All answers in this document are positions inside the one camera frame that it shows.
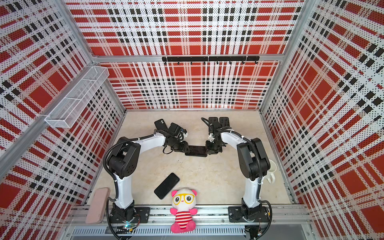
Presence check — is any black phone case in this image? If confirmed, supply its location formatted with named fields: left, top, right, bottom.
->
left=209, top=117, right=221, bottom=128
left=185, top=148, right=208, bottom=158
left=154, top=119, right=168, bottom=131

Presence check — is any white-edged phone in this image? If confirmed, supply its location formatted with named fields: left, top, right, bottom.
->
left=219, top=117, right=230, bottom=128

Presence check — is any phone with plaid reflection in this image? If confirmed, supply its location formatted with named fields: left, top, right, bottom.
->
left=189, top=146, right=207, bottom=155

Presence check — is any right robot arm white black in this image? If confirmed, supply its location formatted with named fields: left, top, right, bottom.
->
left=209, top=129, right=271, bottom=212

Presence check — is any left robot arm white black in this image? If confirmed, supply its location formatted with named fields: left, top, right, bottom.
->
left=103, top=131, right=190, bottom=210

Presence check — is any black phone case top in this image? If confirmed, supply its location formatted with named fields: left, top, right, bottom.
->
left=154, top=119, right=168, bottom=131

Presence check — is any blue phone black screen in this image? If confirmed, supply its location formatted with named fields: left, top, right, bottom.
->
left=154, top=173, right=180, bottom=200

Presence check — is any pink phone case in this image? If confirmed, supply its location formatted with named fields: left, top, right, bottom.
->
left=85, top=188, right=110, bottom=225

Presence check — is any pink panda plush toy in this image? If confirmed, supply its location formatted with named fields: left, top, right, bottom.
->
left=170, top=188, right=198, bottom=234

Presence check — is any white mug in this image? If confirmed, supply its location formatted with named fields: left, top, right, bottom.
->
left=265, top=160, right=278, bottom=184

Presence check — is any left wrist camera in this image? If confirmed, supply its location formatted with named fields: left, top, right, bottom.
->
left=169, top=123, right=188, bottom=139

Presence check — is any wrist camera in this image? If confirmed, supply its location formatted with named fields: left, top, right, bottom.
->
left=209, top=121, right=222, bottom=137
left=169, top=123, right=188, bottom=139

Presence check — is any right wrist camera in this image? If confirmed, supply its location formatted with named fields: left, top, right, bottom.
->
left=209, top=121, right=222, bottom=137

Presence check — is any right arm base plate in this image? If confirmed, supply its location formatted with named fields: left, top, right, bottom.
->
left=228, top=205, right=270, bottom=223

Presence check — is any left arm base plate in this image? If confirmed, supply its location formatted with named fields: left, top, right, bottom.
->
left=109, top=207, right=151, bottom=224

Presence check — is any black hook rail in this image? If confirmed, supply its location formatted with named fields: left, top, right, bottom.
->
left=162, top=56, right=260, bottom=64

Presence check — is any white wire mesh basket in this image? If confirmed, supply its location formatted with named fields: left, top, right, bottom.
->
left=45, top=66, right=109, bottom=129

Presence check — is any aluminium front rail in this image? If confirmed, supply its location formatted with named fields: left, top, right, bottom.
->
left=67, top=204, right=313, bottom=226

